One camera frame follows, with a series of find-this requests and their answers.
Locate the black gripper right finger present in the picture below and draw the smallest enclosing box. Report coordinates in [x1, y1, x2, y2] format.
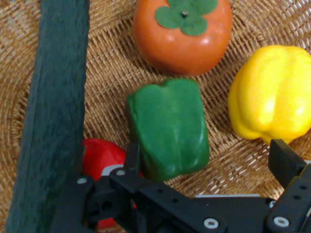
[264, 139, 311, 233]

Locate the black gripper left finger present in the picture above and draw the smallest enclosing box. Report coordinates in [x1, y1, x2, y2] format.
[76, 142, 228, 233]

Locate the red toy bell pepper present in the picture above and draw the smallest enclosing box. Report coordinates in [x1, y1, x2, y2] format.
[81, 138, 144, 231]

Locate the green toy bell pepper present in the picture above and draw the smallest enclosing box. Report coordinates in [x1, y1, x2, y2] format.
[125, 78, 211, 182]

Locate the yellow toy bell pepper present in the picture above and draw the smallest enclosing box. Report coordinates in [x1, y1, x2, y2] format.
[227, 45, 311, 146]

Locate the woven wicker basket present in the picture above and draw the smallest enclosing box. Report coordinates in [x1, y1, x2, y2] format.
[0, 0, 311, 233]

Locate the orange toy persimmon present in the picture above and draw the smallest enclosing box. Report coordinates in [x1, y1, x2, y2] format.
[132, 0, 233, 76]

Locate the dark green fabric strap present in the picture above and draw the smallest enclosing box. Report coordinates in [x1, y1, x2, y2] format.
[6, 0, 91, 233]

